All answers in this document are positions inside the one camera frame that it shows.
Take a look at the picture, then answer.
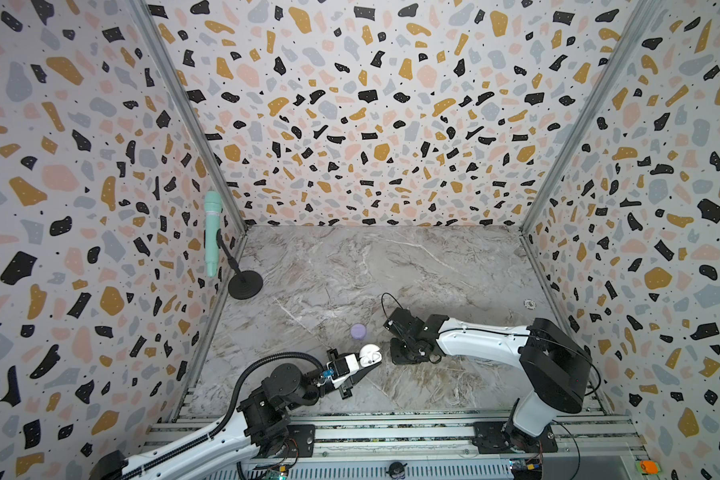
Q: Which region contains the white earbud charging case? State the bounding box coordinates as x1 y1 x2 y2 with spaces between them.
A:
358 344 382 368

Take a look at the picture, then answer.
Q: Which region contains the purple earbud charging case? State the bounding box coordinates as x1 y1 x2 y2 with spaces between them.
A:
350 323 367 340

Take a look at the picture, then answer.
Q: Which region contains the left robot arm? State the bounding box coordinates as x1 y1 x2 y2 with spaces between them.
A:
90 344 383 479

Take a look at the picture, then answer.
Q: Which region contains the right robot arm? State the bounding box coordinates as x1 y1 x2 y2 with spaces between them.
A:
384 307 596 454

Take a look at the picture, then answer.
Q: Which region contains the black microphone stand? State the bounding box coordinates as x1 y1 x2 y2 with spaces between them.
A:
216 230 263 300

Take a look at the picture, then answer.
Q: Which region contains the orange button box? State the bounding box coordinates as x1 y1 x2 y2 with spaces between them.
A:
636 460 662 475

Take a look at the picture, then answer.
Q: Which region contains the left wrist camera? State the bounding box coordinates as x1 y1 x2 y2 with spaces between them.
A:
320 350 361 388

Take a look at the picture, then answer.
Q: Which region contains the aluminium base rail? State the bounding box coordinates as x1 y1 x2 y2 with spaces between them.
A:
186 408 648 479

